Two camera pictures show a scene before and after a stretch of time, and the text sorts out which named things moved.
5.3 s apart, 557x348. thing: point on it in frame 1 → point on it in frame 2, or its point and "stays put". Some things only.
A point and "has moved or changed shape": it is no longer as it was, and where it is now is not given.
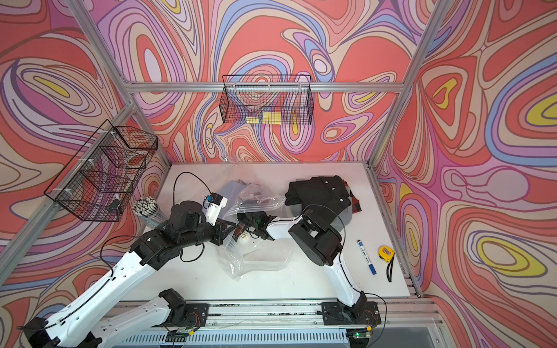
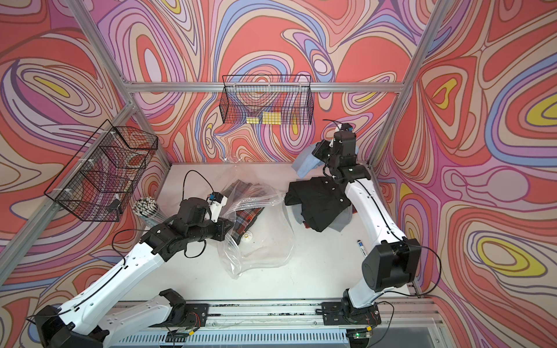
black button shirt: x=327 y=195 stays put
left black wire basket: x=97 y=182 stays put
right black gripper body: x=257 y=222 → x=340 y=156
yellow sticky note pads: x=268 y=117 stays put
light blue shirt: x=231 y=190 → x=307 y=165
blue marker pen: x=370 y=264 stays put
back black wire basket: x=249 y=98 stays put
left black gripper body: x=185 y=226 stays put
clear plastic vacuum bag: x=240 y=255 has moved or changed shape
